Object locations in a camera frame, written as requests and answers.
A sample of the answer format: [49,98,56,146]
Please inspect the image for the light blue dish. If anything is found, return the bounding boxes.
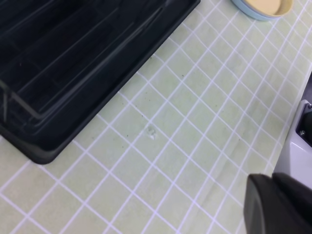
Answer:
[231,0,281,21]

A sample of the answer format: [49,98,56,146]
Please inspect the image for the yellow dish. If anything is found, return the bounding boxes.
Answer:
[245,0,293,17]

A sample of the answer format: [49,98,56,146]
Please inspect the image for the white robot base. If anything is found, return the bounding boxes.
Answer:
[273,100,312,176]

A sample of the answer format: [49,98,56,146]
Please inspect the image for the black wire dish rack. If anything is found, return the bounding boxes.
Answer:
[0,0,198,164]

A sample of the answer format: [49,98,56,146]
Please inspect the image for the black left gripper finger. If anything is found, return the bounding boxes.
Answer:
[243,173,312,234]

